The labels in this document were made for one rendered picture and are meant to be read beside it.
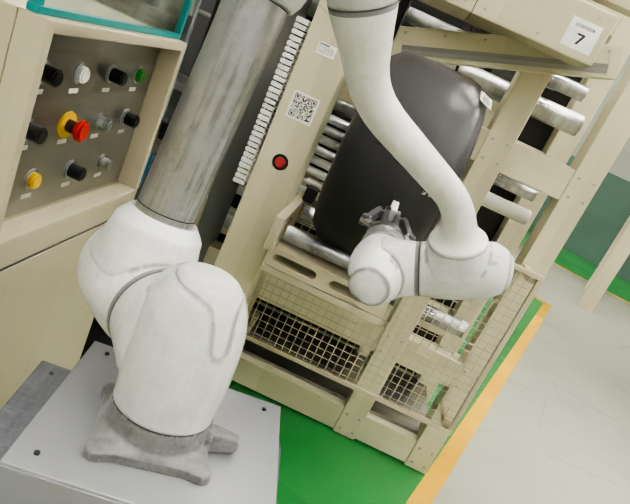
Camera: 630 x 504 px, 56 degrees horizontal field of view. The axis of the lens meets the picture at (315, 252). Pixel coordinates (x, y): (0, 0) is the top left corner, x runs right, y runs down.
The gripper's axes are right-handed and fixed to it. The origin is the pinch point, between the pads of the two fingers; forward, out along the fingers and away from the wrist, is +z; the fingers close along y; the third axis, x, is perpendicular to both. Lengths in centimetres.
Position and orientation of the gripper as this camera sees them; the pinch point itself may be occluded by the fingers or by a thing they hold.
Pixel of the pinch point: (392, 211)
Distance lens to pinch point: 142.5
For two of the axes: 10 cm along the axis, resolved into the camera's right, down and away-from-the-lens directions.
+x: -3.7, 8.2, 4.4
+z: 2.1, -3.9, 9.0
